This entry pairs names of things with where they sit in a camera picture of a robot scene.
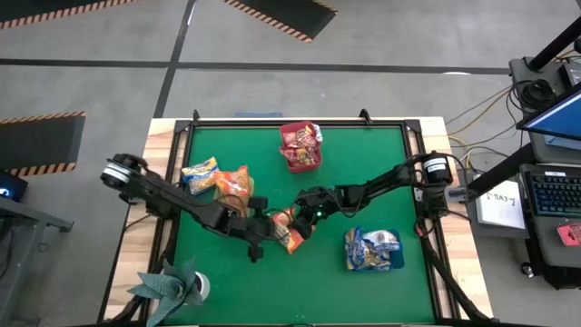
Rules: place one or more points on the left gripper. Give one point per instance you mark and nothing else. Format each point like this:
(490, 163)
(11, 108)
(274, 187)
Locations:
(256, 229)

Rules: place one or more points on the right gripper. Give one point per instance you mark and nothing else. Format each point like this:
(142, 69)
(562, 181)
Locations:
(324, 213)

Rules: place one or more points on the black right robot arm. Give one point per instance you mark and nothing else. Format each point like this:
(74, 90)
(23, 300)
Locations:
(386, 181)

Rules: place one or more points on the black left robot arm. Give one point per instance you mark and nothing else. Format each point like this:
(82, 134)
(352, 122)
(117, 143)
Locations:
(159, 195)

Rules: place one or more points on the translucent yellow plastic bin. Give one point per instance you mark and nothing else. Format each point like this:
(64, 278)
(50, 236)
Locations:
(251, 195)

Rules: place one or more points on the pink plastic bin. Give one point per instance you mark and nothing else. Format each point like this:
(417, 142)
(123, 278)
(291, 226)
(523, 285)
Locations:
(304, 170)

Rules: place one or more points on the green table mat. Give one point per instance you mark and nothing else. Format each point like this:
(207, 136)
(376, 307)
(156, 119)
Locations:
(281, 295)

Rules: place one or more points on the blue plastic bin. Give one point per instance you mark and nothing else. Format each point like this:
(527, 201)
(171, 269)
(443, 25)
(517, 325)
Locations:
(397, 261)

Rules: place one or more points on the blue flat strip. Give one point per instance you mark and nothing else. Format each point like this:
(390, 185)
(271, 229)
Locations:
(258, 114)

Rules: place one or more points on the artificial plant in white pot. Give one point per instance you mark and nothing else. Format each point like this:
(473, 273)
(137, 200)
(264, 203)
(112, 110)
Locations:
(170, 290)

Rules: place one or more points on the white labelled sheet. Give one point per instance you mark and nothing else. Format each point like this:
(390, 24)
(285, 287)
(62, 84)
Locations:
(499, 206)

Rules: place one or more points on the black diagonal stand leg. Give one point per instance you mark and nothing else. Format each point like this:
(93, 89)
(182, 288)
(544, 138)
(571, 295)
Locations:
(504, 170)

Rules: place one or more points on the black hazard-striped floor mat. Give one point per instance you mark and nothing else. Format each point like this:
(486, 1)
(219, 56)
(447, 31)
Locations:
(36, 141)
(36, 9)
(286, 13)

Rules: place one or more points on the grey equipment cart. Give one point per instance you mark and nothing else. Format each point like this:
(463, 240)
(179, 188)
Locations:
(544, 236)

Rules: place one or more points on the grey metal desk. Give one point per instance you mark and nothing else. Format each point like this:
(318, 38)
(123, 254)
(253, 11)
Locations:
(27, 213)

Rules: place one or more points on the black keyboard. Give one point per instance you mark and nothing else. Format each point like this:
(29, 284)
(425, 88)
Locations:
(556, 193)

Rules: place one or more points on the pink card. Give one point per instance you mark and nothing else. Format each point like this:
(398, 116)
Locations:
(571, 235)

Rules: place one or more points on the black device with blue light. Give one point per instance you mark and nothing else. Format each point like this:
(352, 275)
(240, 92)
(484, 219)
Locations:
(13, 186)

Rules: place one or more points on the blue screen monitor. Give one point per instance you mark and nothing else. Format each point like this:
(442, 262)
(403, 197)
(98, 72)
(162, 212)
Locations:
(560, 120)

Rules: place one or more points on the small black box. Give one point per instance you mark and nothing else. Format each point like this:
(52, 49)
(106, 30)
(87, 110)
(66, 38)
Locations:
(571, 75)

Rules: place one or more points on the black stand pole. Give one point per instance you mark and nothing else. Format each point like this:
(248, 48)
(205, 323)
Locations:
(556, 45)

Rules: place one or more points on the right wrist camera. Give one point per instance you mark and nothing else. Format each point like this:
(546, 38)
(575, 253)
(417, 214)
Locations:
(315, 197)

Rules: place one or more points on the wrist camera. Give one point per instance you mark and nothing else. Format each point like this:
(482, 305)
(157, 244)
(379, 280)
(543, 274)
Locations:
(227, 219)
(315, 197)

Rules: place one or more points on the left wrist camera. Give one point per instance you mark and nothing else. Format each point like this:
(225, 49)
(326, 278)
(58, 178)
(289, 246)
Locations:
(227, 219)

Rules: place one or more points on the black frame bracket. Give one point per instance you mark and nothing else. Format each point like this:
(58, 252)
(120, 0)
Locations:
(196, 115)
(364, 114)

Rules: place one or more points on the silver metal bracket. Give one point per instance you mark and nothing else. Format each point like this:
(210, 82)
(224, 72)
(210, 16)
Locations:
(456, 195)

